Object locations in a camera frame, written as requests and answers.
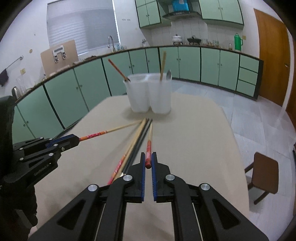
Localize red handled chopstick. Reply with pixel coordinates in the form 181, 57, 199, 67
145, 123, 152, 169

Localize plain bamboo chopstick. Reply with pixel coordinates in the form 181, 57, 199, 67
159, 51, 167, 81

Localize green lower kitchen cabinets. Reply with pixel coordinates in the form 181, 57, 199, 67
12, 46, 263, 143

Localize green kitchen cabinets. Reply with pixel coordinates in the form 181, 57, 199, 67
12, 46, 263, 143
134, 0, 244, 29

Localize chrome kitchen faucet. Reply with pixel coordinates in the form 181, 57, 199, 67
107, 36, 116, 52

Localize green upper kitchen cabinets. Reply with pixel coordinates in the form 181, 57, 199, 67
134, 0, 244, 29

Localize light bamboo chopstick on table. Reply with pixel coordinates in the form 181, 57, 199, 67
114, 118, 147, 180

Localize electric kettle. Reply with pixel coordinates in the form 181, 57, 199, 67
11, 86, 23, 99

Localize brown wooden stool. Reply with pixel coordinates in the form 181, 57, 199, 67
244, 152, 279, 205

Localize cardboard box with print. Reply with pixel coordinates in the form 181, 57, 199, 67
41, 40, 79, 77

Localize black chopstick on table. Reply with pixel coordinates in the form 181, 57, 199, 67
122, 118, 152, 175

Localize white double utensil holder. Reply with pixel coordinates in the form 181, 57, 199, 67
123, 72, 172, 114

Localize window with white blinds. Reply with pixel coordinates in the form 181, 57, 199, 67
47, 0, 120, 54

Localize black wok on stove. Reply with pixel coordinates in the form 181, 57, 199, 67
187, 36, 201, 46

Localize green thermos flask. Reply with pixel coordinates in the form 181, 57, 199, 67
234, 33, 243, 51

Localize white cooking pot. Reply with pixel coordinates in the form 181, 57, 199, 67
172, 34, 183, 45

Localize brown wooden door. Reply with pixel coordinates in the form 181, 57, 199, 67
254, 9, 290, 106

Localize black range hood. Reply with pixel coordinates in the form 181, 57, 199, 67
162, 11, 202, 21

